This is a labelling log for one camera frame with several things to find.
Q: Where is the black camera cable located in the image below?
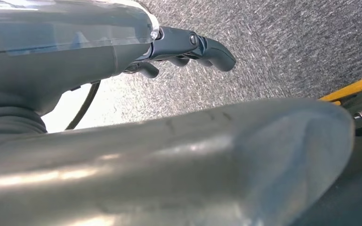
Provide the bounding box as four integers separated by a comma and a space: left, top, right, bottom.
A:
64, 80, 102, 131

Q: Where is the yellow floor tape square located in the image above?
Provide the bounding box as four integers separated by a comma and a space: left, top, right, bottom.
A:
319, 71, 362, 105

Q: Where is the grey robot leg shell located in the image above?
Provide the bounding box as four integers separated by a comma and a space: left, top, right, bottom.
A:
0, 97, 356, 226

